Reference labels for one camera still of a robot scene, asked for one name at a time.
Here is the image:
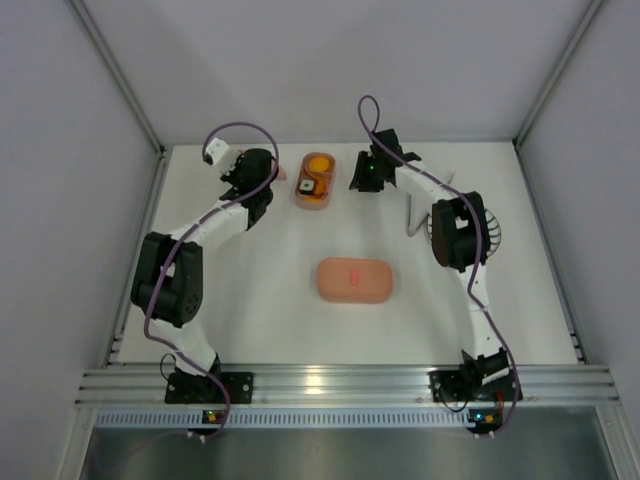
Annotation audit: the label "pink box lid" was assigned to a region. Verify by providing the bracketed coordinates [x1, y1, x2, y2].
[276, 166, 287, 181]
[316, 257, 393, 292]

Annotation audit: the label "black white sushi roll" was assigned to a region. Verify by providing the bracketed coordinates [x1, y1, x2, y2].
[298, 179, 316, 195]

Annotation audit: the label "orange round toy food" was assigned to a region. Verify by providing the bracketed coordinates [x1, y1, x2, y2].
[309, 156, 333, 173]

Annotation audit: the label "pink lunch box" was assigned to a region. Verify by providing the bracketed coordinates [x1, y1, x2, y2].
[294, 152, 336, 211]
[319, 289, 392, 304]

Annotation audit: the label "metal tongs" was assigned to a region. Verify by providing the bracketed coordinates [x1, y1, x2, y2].
[400, 167, 456, 237]

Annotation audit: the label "striped round plate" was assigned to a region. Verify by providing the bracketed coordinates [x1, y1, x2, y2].
[423, 209, 502, 258]

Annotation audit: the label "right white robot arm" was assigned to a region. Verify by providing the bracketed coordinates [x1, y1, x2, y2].
[349, 129, 510, 387]

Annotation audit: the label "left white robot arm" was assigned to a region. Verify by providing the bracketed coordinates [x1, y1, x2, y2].
[130, 138, 279, 379]

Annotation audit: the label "left aluminium frame post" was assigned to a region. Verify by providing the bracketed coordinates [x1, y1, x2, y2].
[64, 0, 166, 158]

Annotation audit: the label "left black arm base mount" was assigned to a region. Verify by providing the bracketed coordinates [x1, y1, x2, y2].
[164, 370, 254, 404]

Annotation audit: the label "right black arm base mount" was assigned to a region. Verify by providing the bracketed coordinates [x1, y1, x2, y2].
[428, 368, 523, 403]

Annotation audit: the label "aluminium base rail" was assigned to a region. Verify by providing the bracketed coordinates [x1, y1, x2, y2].
[75, 364, 620, 407]

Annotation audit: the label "grey slotted cable duct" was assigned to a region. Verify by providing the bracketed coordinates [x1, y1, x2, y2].
[94, 407, 471, 429]

